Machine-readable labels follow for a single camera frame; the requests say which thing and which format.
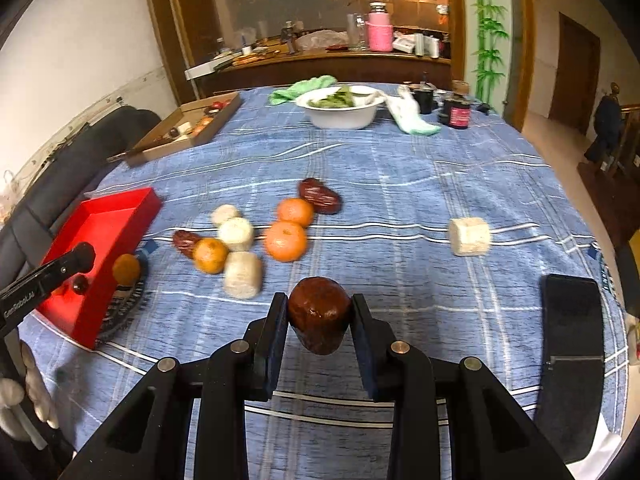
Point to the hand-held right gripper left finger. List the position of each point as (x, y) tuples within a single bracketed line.
[(272, 345)]

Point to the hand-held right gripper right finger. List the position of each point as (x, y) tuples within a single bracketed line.
[(365, 350)]

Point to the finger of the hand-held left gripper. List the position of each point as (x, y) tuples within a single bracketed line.
[(75, 260)]

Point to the red tray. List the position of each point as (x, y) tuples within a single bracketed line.
[(107, 230)]

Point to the dark red date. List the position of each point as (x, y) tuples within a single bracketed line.
[(81, 285), (184, 242), (320, 195), (318, 312)]

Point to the pale sugarcane piece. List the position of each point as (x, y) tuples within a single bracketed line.
[(469, 236), (242, 275), (224, 212), (236, 234)]

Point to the person's left hand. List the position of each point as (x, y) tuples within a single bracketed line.
[(37, 390)]

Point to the small orange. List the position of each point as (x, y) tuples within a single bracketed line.
[(126, 269), (296, 211), (211, 256)]

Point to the round printed mat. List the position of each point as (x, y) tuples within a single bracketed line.
[(610, 280), (125, 310)]

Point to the black chair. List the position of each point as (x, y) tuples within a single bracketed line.
[(55, 175)]

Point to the large orange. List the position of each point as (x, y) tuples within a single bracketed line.
[(285, 241)]

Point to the cardboard box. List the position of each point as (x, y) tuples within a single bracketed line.
[(165, 147)]

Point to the blue checked tablecloth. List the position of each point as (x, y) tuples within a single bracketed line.
[(380, 185)]

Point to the white bowl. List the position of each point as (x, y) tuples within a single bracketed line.
[(340, 117)]

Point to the white and green cloth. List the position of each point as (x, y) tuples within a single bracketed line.
[(412, 120)]

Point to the red label jar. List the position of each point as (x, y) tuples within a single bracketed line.
[(456, 115)]

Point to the black jar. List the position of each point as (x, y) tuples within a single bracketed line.
[(424, 100)]

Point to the black charger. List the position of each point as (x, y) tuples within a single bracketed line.
[(481, 107)]

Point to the wooden counter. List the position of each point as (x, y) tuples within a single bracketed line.
[(310, 67)]

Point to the tape roll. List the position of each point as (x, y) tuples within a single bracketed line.
[(460, 86)]

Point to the clear plastic bag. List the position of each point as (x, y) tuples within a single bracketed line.
[(322, 39)]

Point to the white box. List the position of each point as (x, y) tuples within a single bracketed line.
[(415, 44)]

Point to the clear glass cup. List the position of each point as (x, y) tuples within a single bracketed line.
[(356, 32)]

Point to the pink thermos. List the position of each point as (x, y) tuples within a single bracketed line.
[(380, 30)]

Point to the wooden door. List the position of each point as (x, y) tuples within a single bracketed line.
[(577, 70)]

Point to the dark jacket on post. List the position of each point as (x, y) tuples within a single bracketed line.
[(605, 125)]

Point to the bamboo wall sticker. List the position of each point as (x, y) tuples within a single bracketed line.
[(487, 25)]

